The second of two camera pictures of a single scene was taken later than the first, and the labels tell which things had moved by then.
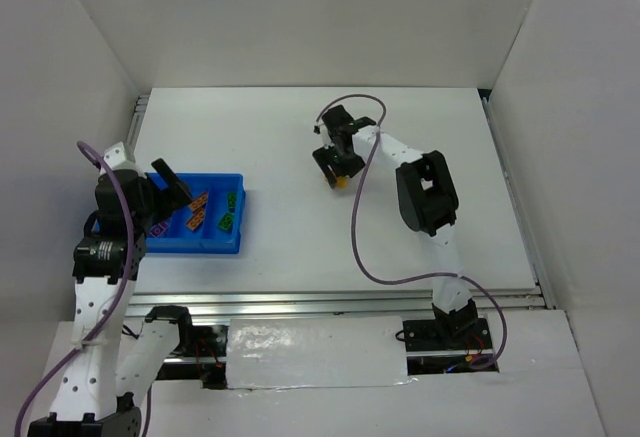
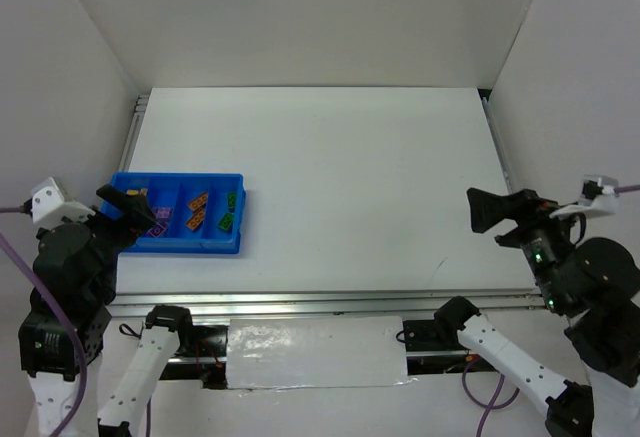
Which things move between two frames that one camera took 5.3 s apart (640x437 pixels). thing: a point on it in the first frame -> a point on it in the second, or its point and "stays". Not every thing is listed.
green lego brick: x=226 y=221 stays
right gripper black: x=338 y=159 -> x=523 y=214
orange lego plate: x=199 y=202 stays
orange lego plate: x=195 y=219 stays
